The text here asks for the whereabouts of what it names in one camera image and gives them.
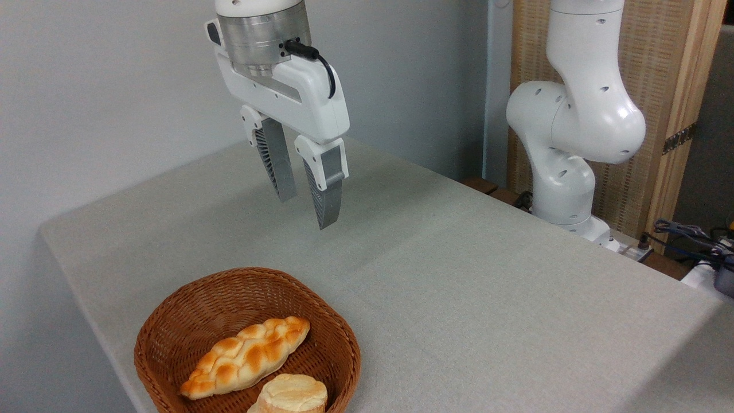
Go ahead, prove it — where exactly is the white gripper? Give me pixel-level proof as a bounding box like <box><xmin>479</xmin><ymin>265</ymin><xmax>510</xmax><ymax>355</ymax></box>
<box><xmin>205</xmin><ymin>19</ymin><xmax>350</xmax><ymax>231</ymax></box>

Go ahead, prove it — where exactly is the braided golden bread loaf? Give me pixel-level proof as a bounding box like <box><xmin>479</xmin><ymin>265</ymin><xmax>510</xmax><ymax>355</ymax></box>
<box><xmin>179</xmin><ymin>316</ymin><xmax>311</xmax><ymax>400</ymax></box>

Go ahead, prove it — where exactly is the pale round bread roll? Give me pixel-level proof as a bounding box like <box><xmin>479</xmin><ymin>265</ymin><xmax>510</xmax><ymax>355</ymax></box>
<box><xmin>247</xmin><ymin>373</ymin><xmax>329</xmax><ymax>413</ymax></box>

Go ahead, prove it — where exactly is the grey tablecloth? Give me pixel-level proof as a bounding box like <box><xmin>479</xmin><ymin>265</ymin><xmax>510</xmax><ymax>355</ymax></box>
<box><xmin>39</xmin><ymin>135</ymin><xmax>734</xmax><ymax>413</ymax></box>

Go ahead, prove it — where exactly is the brown wicker basket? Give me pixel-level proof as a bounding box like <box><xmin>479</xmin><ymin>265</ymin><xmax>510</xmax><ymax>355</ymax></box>
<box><xmin>134</xmin><ymin>267</ymin><xmax>362</xmax><ymax>413</ymax></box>

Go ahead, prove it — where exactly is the brown wooden base table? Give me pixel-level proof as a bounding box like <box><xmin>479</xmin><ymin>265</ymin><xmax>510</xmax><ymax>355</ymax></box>
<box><xmin>462</xmin><ymin>177</ymin><xmax>535</xmax><ymax>213</ymax></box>

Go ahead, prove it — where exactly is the white vertical pipe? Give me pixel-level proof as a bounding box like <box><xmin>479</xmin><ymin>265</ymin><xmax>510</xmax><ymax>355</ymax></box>
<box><xmin>483</xmin><ymin>0</ymin><xmax>513</xmax><ymax>187</ymax></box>

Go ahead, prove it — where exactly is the wooden woven screen panel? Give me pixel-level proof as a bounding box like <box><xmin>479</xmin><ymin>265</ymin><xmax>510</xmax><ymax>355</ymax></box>
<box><xmin>507</xmin><ymin>0</ymin><xmax>728</xmax><ymax>253</ymax></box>

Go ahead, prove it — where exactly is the dark grey box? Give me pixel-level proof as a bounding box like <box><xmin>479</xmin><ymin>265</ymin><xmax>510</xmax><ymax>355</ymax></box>
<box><xmin>713</xmin><ymin>255</ymin><xmax>734</xmax><ymax>298</ymax></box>

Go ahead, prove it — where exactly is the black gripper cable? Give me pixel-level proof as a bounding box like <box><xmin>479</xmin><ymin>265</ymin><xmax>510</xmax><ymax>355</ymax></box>
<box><xmin>284</xmin><ymin>39</ymin><xmax>337</xmax><ymax>99</ymax></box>

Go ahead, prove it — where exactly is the bundle of dark cables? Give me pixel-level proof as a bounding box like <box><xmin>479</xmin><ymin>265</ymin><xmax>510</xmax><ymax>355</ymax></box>
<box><xmin>645</xmin><ymin>218</ymin><xmax>734</xmax><ymax>262</ymax></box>

